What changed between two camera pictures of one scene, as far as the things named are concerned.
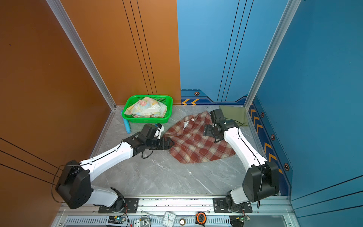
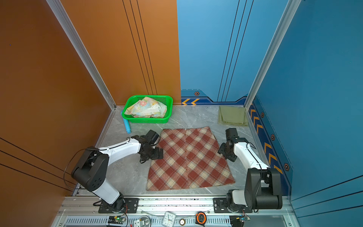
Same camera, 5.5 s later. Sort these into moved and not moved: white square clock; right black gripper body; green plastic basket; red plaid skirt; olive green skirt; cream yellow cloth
Moved: right black gripper body; red plaid skirt
Not moved: green plastic basket; olive green skirt; cream yellow cloth; white square clock
